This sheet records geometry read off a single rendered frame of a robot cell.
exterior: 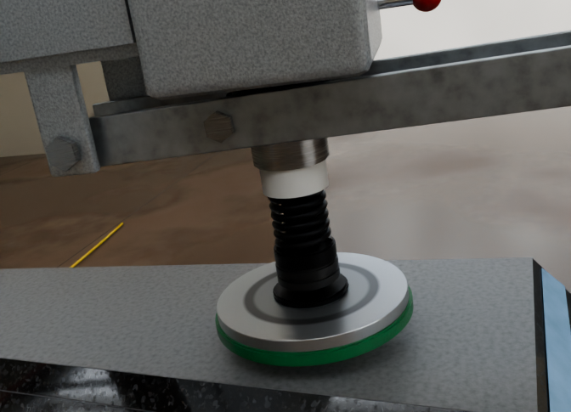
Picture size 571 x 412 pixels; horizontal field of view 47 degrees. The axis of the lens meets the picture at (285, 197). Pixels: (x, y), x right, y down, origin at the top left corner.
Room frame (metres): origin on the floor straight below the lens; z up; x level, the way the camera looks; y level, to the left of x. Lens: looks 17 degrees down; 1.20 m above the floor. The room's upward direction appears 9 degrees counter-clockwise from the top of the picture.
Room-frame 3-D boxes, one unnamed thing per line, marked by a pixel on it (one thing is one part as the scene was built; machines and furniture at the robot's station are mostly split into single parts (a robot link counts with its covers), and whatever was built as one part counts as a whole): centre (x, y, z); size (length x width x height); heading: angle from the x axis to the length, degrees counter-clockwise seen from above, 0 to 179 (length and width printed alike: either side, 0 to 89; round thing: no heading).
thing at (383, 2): (0.70, -0.15, 1.17); 0.08 x 0.03 x 0.03; 77
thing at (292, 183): (0.66, -0.01, 1.02); 0.07 x 0.07 x 0.04
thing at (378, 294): (0.66, -0.01, 0.87); 0.21 x 0.21 x 0.01
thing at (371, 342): (0.66, -0.01, 0.87); 0.22 x 0.22 x 0.04
